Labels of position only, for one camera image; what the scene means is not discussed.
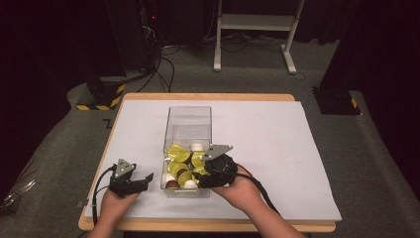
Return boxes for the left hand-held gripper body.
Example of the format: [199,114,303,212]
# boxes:
[108,158,138,198]

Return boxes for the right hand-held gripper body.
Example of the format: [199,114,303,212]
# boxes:
[199,144,239,188]

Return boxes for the pile of coffee capsules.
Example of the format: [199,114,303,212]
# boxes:
[162,142,212,190]

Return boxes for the clear plastic box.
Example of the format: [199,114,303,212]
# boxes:
[159,105,213,198]

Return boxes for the person's left hand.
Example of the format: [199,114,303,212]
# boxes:
[99,189,141,229]

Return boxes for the person's right hand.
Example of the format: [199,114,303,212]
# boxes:
[211,164,263,213]

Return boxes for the white foam mat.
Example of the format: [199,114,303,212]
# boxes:
[83,99,343,222]

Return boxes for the wooden table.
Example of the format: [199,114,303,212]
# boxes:
[77,92,337,233]

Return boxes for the black yellow striped stand base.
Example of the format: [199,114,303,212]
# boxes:
[75,76,128,112]

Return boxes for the crumpled clear plastic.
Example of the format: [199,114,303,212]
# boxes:
[0,178,37,213]

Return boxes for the black flat stand base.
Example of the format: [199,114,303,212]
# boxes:
[311,86,362,116]

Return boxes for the black equipment tower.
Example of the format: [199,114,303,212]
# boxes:
[104,0,161,73]

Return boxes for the white metal stand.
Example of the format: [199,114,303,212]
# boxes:
[212,0,306,75]

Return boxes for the dark curtain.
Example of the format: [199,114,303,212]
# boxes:
[318,0,420,186]
[0,0,127,140]

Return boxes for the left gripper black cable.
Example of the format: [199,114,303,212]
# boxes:
[91,165,117,227]

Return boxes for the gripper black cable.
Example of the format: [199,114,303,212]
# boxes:
[236,173,281,216]
[91,165,117,227]

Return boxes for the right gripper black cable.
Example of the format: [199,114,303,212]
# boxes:
[236,173,281,216]

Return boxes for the black floor cables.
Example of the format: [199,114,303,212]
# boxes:
[136,44,176,94]

